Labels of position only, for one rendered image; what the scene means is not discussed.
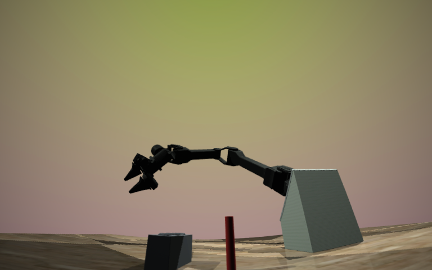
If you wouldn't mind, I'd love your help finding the red peg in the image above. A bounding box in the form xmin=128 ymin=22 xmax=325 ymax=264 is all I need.
xmin=225 ymin=216 xmax=236 ymax=270

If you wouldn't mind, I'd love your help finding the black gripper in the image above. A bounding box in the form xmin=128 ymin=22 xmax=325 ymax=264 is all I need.
xmin=124 ymin=156 xmax=162 ymax=194

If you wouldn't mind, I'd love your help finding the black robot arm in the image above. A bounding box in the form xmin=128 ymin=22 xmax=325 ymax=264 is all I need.
xmin=133 ymin=145 xmax=293 ymax=196

